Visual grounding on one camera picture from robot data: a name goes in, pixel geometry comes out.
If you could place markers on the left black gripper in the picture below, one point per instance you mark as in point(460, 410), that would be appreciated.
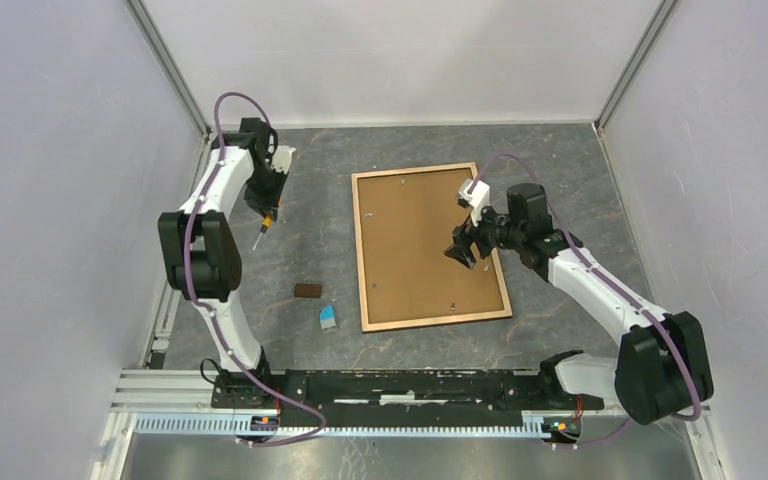
point(268, 205)

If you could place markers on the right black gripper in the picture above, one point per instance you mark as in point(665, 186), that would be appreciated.
point(463, 240)

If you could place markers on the orange handled screwdriver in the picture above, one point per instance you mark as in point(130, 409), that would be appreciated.
point(267, 221)

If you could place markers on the black picture frame with photo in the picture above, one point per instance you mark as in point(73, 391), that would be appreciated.
point(403, 222)

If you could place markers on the small brown wooden block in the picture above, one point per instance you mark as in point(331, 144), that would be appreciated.
point(308, 290)

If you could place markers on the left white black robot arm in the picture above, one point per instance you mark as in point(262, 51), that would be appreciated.
point(201, 258)

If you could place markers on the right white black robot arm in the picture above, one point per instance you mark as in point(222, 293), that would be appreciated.
point(661, 368)

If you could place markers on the blue grey eraser block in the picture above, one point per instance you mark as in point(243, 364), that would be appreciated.
point(327, 319)

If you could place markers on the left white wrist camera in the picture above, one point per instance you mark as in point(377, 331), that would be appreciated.
point(282, 159)

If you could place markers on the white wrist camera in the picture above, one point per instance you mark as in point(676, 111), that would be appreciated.
point(473, 195)
point(282, 159)

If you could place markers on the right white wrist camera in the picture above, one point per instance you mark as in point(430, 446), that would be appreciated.
point(473, 195)

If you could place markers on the left aluminium floor rail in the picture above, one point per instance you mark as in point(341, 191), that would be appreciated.
point(171, 229)

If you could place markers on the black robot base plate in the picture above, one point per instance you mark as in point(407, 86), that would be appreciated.
point(476, 398)

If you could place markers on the right aluminium corner post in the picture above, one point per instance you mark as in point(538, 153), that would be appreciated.
point(635, 62)

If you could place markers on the aluminium corner post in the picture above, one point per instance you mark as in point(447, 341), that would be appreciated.
point(635, 62)
point(163, 55)

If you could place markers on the aluminium front rail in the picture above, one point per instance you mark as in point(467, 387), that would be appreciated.
point(186, 391)

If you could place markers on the left aluminium corner post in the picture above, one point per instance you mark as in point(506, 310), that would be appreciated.
point(163, 55)

